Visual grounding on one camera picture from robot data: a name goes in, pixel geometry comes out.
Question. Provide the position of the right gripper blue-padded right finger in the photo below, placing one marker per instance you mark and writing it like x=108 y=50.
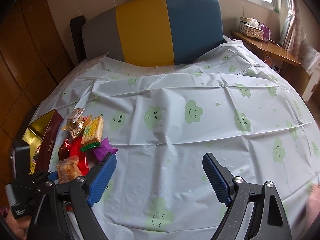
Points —
x=268 y=219

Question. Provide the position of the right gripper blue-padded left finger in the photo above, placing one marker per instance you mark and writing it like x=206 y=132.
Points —
x=51 y=221

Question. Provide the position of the clear brown pastry packet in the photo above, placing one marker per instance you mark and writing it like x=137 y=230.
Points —
x=68 y=170

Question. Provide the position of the bright red snack packet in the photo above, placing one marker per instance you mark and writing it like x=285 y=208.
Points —
x=74 y=150

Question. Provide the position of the dark red foil packet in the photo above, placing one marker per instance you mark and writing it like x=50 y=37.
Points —
x=64 y=150

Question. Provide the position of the purple snack packet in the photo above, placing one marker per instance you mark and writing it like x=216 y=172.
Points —
x=104 y=148

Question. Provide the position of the green cracker packet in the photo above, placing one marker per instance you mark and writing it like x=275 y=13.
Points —
x=92 y=135

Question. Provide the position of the person's left hand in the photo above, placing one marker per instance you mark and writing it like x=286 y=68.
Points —
x=19 y=226

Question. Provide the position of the person's right hand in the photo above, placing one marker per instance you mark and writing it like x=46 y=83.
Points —
x=313 y=205

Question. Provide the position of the gold tin box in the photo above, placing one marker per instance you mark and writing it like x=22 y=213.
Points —
x=41 y=135

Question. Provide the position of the white cloud-print tablecloth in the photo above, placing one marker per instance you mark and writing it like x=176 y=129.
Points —
x=163 y=120

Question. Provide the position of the wooden side table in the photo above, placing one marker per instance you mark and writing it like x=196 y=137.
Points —
x=290 y=68

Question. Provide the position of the grey yellow blue chair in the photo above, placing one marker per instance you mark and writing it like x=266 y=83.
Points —
x=151 y=33

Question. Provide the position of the floral curtain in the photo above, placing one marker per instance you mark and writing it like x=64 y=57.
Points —
x=291 y=33

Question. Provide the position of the purple box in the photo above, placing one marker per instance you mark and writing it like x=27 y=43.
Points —
x=266 y=32

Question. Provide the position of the tissue box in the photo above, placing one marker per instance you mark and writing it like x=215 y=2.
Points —
x=250 y=28

